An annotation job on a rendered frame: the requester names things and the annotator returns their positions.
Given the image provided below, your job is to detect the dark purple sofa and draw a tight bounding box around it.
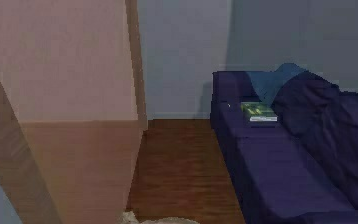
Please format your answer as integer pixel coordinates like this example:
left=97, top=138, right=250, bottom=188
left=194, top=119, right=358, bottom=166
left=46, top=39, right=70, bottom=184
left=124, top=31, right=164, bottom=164
left=209, top=68, right=358, bottom=224

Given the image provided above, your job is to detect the green book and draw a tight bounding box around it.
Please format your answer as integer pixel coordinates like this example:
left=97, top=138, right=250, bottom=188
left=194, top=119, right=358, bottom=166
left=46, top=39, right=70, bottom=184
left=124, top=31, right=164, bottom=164
left=240, top=101, right=279, bottom=123

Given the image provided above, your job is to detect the blue cushion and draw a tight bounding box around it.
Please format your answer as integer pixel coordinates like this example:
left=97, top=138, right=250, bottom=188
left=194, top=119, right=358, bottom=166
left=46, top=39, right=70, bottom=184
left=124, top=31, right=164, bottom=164
left=246, top=62, right=309, bottom=108

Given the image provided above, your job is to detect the pink brown cupboard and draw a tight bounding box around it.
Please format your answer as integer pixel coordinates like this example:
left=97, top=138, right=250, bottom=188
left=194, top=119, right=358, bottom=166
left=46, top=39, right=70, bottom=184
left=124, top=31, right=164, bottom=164
left=0, top=0, right=149, bottom=224

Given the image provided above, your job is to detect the cream fluffy rug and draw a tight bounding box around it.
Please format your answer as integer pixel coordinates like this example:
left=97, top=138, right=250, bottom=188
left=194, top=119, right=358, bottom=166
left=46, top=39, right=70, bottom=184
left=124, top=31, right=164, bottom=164
left=120, top=210, right=201, bottom=224

